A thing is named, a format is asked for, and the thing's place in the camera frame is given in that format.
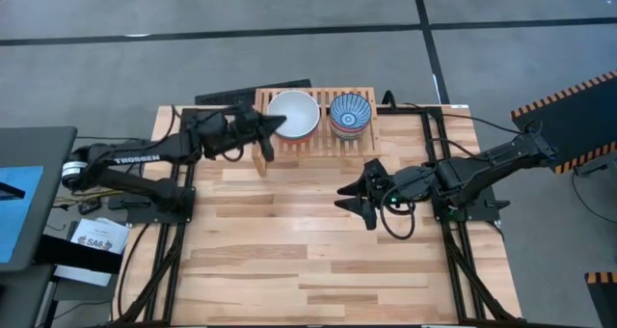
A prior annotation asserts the black low shelf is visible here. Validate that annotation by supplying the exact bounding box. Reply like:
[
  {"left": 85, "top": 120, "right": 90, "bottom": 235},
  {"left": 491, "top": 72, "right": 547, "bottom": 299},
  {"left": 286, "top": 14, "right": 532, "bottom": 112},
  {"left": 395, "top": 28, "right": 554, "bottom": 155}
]
[{"left": 36, "top": 234, "right": 124, "bottom": 275}]

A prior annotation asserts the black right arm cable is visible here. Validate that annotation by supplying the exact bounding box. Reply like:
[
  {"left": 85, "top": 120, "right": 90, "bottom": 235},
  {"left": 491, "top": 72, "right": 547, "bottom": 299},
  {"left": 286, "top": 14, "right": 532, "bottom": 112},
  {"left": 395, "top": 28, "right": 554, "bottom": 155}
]
[{"left": 379, "top": 187, "right": 417, "bottom": 241}]

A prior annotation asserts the black power adapter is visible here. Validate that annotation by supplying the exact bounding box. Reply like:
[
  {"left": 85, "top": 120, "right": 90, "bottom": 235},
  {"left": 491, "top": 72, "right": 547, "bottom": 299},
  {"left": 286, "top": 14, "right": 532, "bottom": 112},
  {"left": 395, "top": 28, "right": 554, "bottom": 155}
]
[{"left": 76, "top": 198, "right": 102, "bottom": 216}]

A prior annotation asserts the dark mat with striped edge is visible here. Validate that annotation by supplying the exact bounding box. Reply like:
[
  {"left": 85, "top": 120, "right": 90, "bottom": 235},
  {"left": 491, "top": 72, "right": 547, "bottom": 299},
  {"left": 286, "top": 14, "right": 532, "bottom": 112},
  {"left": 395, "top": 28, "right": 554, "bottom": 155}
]
[
  {"left": 510, "top": 69, "right": 617, "bottom": 175},
  {"left": 585, "top": 271, "right": 617, "bottom": 328}
]

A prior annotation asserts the plain white bowl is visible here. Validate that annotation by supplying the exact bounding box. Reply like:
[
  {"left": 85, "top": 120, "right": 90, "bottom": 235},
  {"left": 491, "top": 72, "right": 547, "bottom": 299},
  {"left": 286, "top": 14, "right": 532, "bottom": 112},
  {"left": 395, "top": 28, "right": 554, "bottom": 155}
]
[{"left": 266, "top": 90, "right": 322, "bottom": 141}]

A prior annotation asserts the red zigzag patterned bowl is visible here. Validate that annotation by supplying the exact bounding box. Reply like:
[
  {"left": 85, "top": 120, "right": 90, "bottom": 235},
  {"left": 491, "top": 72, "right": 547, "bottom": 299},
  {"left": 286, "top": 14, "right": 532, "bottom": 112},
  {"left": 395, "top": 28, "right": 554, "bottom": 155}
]
[{"left": 332, "top": 124, "right": 371, "bottom": 142}]

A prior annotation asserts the blue sheet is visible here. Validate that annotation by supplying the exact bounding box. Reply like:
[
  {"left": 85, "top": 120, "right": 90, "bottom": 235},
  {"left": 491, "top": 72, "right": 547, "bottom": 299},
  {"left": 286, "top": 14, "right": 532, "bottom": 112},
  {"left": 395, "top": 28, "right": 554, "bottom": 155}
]
[{"left": 0, "top": 166, "right": 44, "bottom": 264}]

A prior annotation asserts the grey side table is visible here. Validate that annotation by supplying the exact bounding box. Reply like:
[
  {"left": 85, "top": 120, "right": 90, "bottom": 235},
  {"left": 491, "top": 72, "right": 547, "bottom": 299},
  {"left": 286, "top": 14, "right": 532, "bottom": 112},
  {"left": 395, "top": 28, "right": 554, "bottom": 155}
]
[{"left": 0, "top": 126, "right": 78, "bottom": 274}]

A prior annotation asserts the white printed paper sheet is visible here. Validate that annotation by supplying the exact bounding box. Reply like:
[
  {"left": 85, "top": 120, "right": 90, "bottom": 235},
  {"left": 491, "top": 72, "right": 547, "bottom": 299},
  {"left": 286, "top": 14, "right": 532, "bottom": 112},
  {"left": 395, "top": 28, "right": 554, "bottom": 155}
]
[{"left": 69, "top": 217, "right": 130, "bottom": 256}]

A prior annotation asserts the blue striped bowl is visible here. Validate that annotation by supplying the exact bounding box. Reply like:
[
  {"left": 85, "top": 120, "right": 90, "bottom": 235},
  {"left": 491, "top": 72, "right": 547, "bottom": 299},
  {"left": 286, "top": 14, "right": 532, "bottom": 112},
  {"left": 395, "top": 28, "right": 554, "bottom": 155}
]
[{"left": 329, "top": 93, "right": 373, "bottom": 132}]

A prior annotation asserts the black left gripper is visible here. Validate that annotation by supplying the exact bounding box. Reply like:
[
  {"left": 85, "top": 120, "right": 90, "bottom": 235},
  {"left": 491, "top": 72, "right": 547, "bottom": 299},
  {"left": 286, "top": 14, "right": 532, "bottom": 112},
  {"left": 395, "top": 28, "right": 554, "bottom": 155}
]
[{"left": 192, "top": 103, "right": 288, "bottom": 164}]

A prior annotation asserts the plain white paper sheet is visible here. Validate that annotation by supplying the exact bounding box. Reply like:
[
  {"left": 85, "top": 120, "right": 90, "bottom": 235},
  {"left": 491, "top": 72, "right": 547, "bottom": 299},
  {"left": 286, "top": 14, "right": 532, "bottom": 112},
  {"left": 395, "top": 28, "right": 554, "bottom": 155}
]
[{"left": 52, "top": 264, "right": 115, "bottom": 288}]

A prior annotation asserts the black metal table frame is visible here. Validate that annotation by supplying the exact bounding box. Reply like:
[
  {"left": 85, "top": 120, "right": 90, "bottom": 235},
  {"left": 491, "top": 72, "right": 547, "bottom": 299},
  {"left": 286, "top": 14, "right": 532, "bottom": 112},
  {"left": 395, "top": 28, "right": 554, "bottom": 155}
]
[{"left": 113, "top": 104, "right": 524, "bottom": 328}]

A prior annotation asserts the wooden slatted shelf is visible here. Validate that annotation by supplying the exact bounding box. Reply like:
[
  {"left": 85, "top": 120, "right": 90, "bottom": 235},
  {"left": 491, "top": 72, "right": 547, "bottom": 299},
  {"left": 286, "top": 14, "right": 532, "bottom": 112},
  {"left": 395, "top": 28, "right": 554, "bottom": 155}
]
[{"left": 251, "top": 87, "right": 383, "bottom": 178}]

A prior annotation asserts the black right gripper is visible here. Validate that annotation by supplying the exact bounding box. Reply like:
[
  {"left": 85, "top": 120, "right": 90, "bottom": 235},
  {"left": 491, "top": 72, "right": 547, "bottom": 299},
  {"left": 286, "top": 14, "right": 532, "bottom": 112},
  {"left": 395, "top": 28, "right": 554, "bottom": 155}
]
[{"left": 334, "top": 158, "right": 441, "bottom": 232}]

